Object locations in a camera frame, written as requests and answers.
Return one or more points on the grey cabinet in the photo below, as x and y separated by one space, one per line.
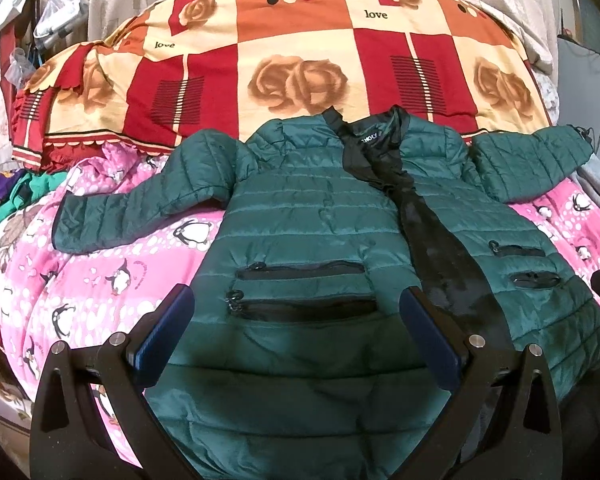
579 88

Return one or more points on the green quilted puffer jacket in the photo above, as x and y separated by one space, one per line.
296 364

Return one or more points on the red cream rose blanket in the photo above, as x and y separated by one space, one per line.
181 66

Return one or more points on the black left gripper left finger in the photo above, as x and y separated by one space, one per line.
68 437

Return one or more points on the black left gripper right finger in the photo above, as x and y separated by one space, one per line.
502 418

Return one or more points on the white plastic bag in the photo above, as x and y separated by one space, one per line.
59 19

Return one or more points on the green purple cloth pile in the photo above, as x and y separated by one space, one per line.
10 194

